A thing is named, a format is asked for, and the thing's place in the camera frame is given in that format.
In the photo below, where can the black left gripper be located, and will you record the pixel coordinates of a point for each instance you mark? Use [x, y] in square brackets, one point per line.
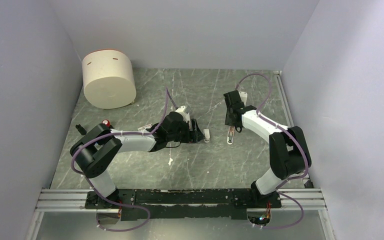
[194, 136]

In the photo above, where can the aluminium frame rail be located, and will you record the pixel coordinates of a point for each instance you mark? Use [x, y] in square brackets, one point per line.
[74, 201]

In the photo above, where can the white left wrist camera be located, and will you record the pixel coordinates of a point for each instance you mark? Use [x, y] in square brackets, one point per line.
[184, 110]

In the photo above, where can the small black cylinder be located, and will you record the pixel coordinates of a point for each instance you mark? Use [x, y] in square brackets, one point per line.
[81, 129]

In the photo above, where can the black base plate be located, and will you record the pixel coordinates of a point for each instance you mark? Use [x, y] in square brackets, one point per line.
[138, 204]

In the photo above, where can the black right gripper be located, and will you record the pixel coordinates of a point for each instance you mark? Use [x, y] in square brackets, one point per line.
[228, 121]

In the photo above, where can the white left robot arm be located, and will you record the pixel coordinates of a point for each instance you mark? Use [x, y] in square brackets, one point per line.
[95, 151]

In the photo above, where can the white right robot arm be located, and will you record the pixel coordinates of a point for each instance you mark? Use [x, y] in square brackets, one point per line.
[289, 156]

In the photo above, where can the cream cylindrical container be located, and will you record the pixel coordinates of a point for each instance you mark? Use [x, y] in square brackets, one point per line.
[108, 79]

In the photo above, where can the red capped black bottle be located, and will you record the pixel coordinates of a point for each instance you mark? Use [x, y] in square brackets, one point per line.
[107, 123]

